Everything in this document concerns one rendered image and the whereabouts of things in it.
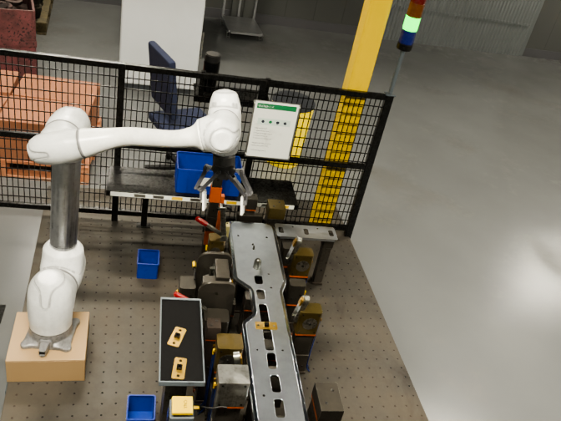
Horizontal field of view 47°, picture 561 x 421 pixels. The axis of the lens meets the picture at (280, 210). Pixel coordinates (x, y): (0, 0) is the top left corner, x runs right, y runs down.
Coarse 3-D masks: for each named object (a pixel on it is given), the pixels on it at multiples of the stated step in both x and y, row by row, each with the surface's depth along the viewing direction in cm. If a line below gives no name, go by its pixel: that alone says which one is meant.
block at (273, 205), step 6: (270, 204) 299; (276, 204) 300; (282, 204) 301; (270, 210) 297; (276, 210) 297; (282, 210) 298; (270, 216) 299; (276, 216) 299; (282, 216) 300; (264, 222) 308; (270, 222) 301; (276, 222) 302; (276, 234) 306
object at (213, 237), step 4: (212, 236) 272; (216, 236) 272; (220, 236) 273; (208, 240) 274; (212, 240) 270; (216, 240) 270; (208, 244) 272; (212, 244) 270; (216, 244) 271; (220, 244) 271; (224, 244) 271; (208, 248) 272; (212, 248) 271; (216, 248) 272; (220, 248) 272; (224, 248) 273
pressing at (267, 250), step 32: (256, 224) 294; (256, 256) 274; (256, 288) 257; (256, 320) 242; (256, 352) 229; (288, 352) 232; (256, 384) 217; (288, 384) 219; (256, 416) 206; (288, 416) 208
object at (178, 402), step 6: (174, 396) 187; (180, 396) 188; (174, 402) 185; (180, 402) 186; (186, 402) 186; (192, 402) 187; (174, 408) 183; (180, 408) 184; (186, 408) 184; (192, 408) 185; (174, 414) 183; (180, 414) 183; (186, 414) 184; (192, 414) 184
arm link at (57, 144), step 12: (60, 120) 213; (48, 132) 208; (60, 132) 206; (72, 132) 206; (36, 144) 205; (48, 144) 204; (60, 144) 204; (72, 144) 204; (36, 156) 207; (48, 156) 206; (60, 156) 205; (72, 156) 206
